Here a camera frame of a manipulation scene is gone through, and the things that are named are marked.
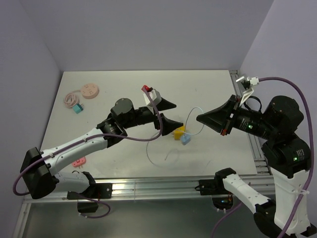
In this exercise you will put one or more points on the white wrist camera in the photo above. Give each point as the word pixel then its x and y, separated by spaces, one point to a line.
pixel 248 84
pixel 152 96

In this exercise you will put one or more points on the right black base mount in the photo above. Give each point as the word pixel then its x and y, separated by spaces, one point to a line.
pixel 221 198

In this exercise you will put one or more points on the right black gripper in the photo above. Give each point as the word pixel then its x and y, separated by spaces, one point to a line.
pixel 220 117

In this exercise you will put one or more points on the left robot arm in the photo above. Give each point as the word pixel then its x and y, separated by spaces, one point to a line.
pixel 41 170

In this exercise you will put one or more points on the yellow cube power adapter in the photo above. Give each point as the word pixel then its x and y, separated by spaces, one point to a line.
pixel 177 133

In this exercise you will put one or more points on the teal plug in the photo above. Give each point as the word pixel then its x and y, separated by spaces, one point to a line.
pixel 78 108

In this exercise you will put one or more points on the aluminium right side rail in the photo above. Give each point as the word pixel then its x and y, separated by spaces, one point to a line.
pixel 259 159

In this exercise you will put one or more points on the pink flat plug adapter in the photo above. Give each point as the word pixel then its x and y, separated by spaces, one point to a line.
pixel 79 163

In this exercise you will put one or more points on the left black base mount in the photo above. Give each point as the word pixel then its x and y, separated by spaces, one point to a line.
pixel 88 202

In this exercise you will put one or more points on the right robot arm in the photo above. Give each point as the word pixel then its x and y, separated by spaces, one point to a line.
pixel 288 157

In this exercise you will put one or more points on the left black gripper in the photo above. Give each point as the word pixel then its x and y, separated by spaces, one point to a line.
pixel 168 125

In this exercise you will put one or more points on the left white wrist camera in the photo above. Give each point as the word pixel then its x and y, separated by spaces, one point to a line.
pixel 152 96

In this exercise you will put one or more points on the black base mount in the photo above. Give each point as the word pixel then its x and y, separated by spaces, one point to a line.
pixel 221 198
pixel 88 202

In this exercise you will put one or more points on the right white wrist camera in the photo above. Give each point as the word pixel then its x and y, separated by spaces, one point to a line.
pixel 248 84

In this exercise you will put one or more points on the aluminium front rail frame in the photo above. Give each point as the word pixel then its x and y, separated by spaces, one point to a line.
pixel 132 189

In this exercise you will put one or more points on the pink round power strip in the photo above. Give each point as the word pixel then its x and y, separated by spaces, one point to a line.
pixel 89 91

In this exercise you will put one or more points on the light blue charger plug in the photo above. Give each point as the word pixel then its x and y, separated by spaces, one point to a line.
pixel 185 139

